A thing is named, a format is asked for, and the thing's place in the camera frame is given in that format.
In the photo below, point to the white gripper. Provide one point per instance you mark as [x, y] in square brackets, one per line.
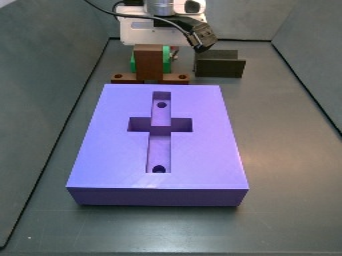
[139, 31]

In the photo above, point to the green U-shaped block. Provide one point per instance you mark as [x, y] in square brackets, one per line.
[150, 55]

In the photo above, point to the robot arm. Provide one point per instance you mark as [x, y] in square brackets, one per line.
[162, 8]

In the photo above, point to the black angled fixture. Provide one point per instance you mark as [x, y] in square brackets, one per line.
[218, 63]

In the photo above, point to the purple board with cross slot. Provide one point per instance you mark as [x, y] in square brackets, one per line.
[159, 149]

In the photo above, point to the brown T-shaped block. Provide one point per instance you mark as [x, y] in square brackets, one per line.
[152, 75]

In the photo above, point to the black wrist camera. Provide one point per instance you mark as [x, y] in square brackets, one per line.
[202, 37]

